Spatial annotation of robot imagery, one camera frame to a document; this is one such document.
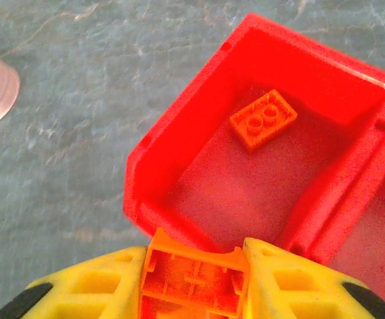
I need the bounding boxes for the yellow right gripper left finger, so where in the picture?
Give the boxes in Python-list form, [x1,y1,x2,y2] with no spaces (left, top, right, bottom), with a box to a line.
[0,246,148,319]

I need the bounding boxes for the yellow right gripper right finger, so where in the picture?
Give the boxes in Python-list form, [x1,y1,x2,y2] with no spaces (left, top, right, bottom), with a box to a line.
[244,237,385,319]

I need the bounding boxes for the orange lattice lego piece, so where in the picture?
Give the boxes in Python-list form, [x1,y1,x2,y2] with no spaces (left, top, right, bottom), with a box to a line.
[138,227,250,319]

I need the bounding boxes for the orange lego plate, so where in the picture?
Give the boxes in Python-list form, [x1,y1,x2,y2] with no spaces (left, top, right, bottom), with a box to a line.
[228,88,299,154]

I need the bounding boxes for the red three-compartment bin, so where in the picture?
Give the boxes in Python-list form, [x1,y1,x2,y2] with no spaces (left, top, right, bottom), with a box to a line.
[122,12,385,316]

